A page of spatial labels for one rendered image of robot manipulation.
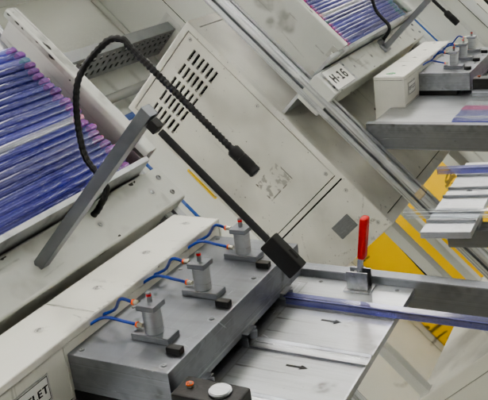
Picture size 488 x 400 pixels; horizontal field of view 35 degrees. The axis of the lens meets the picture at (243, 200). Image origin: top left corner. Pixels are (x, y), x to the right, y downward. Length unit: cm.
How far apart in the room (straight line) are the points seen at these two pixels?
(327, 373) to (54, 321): 32
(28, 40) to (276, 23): 85
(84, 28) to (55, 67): 299
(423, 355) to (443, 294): 307
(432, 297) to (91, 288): 45
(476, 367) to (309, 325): 109
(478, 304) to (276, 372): 30
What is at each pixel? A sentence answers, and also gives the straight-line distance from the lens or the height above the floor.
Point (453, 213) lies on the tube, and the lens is 116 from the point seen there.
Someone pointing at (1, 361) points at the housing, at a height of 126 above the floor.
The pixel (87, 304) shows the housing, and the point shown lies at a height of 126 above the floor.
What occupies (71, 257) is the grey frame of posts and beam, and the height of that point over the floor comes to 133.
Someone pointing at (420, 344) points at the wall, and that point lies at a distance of 418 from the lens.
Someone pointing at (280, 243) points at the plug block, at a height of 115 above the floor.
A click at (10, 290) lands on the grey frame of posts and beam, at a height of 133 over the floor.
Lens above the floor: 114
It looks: 5 degrees up
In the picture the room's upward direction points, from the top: 45 degrees counter-clockwise
